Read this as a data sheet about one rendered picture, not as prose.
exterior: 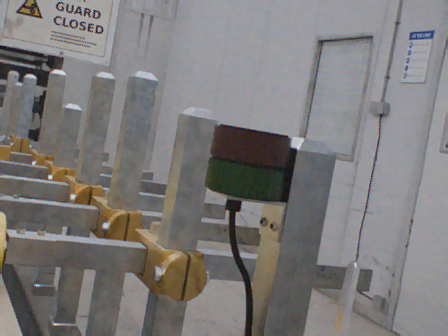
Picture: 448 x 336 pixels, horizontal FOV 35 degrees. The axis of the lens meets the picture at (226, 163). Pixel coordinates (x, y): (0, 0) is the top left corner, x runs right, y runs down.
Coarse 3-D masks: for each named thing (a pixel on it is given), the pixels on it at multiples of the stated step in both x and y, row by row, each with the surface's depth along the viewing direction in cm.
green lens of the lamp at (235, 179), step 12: (216, 168) 52; (228, 168) 51; (240, 168) 51; (252, 168) 51; (216, 180) 52; (228, 180) 51; (240, 180) 51; (252, 180) 51; (264, 180) 51; (276, 180) 52; (228, 192) 51; (240, 192) 51; (252, 192) 51; (264, 192) 51; (276, 192) 52
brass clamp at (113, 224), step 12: (96, 204) 106; (108, 216) 99; (120, 216) 97; (132, 216) 98; (96, 228) 103; (108, 228) 97; (120, 228) 98; (132, 228) 98; (144, 228) 100; (120, 240) 98
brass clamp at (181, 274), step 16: (144, 240) 82; (160, 256) 76; (176, 256) 75; (192, 256) 75; (144, 272) 80; (160, 272) 75; (176, 272) 75; (192, 272) 75; (208, 272) 77; (160, 288) 76; (176, 288) 75; (192, 288) 76
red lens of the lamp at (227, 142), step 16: (224, 128) 52; (224, 144) 51; (240, 144) 51; (256, 144) 51; (272, 144) 51; (288, 144) 52; (240, 160) 51; (256, 160) 51; (272, 160) 51; (288, 160) 53
